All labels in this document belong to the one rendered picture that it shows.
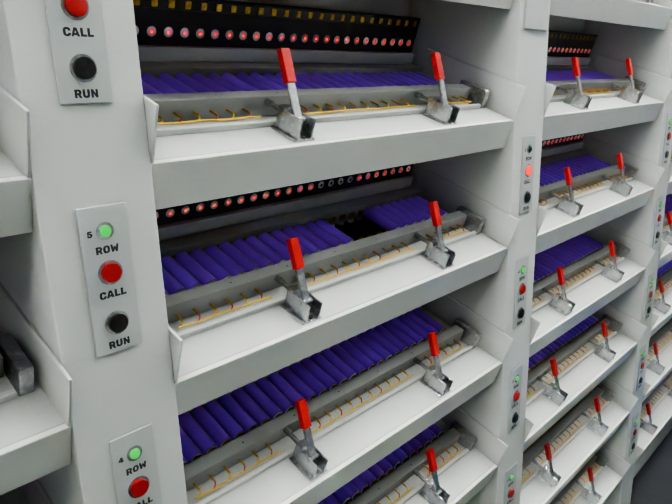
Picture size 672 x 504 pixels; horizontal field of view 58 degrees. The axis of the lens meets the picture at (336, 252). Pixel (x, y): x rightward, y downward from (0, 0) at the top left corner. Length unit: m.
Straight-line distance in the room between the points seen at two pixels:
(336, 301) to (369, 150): 0.18
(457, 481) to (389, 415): 0.27
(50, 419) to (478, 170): 0.72
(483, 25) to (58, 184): 0.70
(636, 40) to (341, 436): 1.18
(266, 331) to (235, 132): 0.21
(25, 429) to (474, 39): 0.80
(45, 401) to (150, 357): 0.09
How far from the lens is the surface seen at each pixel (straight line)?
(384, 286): 0.78
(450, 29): 1.04
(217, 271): 0.70
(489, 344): 1.07
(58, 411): 0.56
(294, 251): 0.67
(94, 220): 0.51
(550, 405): 1.36
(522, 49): 0.98
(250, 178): 0.60
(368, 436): 0.84
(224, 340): 0.63
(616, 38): 1.66
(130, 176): 0.52
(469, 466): 1.14
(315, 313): 0.69
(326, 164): 0.66
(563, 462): 1.56
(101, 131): 0.51
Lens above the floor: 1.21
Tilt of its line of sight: 15 degrees down
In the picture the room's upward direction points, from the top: 2 degrees counter-clockwise
